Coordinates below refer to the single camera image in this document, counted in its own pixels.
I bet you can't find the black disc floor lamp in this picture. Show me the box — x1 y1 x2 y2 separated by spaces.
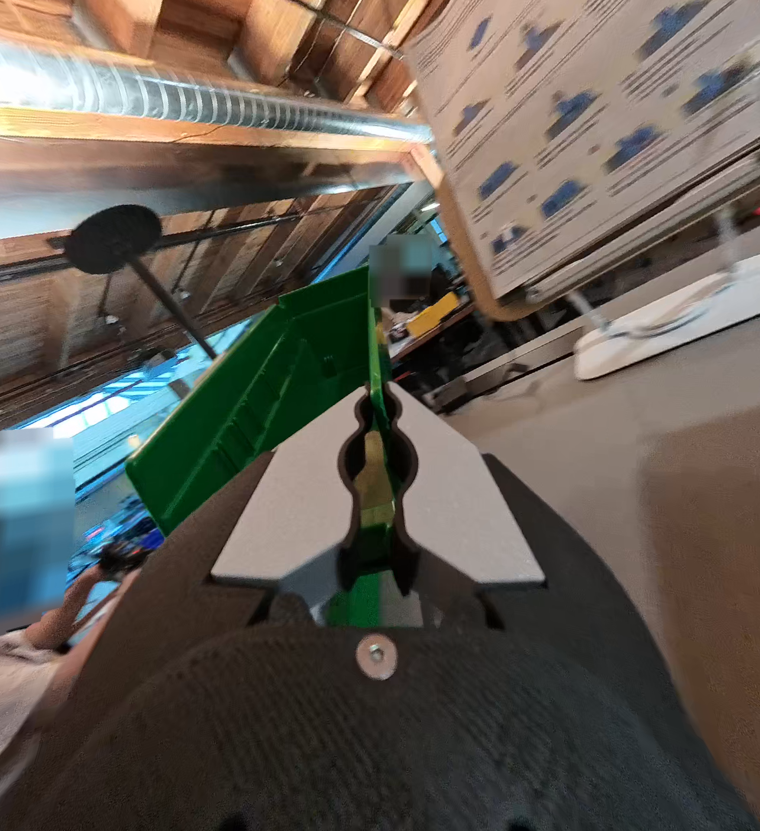
65 204 218 359

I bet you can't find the green plastic bin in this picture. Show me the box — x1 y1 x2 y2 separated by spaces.
125 265 399 627

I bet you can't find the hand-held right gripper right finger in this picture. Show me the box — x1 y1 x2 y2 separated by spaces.
380 382 547 627

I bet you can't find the grey desk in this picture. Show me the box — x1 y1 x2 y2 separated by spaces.
441 214 760 831

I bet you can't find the silver ribbed duct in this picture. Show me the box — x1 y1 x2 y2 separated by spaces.
0 32 434 147

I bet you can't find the large yellow bin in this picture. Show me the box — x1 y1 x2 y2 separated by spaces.
406 292 460 340

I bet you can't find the wooden document stand white base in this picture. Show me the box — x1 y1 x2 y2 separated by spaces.
406 0 760 380

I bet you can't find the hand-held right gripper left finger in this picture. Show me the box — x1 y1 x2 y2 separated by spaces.
210 387 378 610

